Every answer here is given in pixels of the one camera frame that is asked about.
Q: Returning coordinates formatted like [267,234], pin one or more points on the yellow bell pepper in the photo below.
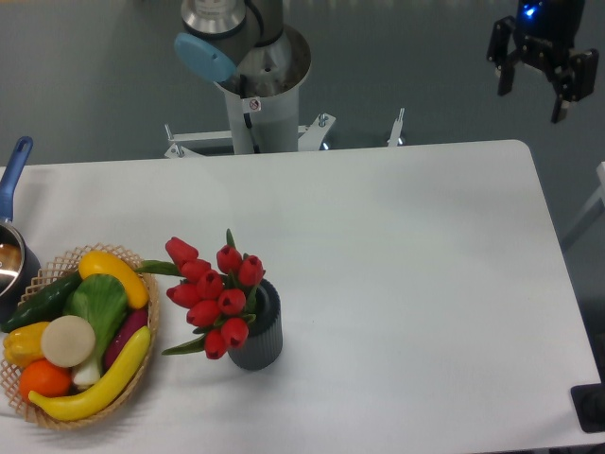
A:
[23,345]

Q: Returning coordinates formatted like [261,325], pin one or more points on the yellow squash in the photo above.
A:
[100,262]

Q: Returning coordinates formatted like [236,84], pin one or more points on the black device at table edge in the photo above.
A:
[589,405]

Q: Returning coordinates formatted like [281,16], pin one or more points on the dark grey ribbed vase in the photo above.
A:
[265,341]

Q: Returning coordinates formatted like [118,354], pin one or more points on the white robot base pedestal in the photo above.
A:
[263,124]

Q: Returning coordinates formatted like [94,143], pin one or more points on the beige round disc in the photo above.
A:
[68,341]

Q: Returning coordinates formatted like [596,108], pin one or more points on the white furniture leg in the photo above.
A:
[587,215]

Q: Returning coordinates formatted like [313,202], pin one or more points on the red tulip bouquet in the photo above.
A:
[220,298]

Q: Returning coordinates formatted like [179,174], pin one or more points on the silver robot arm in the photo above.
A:
[219,35]

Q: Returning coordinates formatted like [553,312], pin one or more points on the white metal mounting frame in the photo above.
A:
[310,137]

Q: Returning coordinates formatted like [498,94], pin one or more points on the yellow banana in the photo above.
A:
[107,388]

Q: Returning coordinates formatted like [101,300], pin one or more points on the green bok choy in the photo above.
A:
[101,301]

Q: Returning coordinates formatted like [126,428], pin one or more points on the green cucumber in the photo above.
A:
[45,305]

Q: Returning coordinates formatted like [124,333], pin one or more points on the purple sweet potato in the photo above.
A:
[133,322]

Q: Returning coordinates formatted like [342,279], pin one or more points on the woven wicker basket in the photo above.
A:
[60,267]

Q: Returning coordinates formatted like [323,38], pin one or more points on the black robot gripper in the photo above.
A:
[544,36]

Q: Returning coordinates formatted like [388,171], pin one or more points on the blue handled saucepan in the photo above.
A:
[19,265]

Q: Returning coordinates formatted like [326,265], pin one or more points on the orange fruit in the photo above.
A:
[45,378]

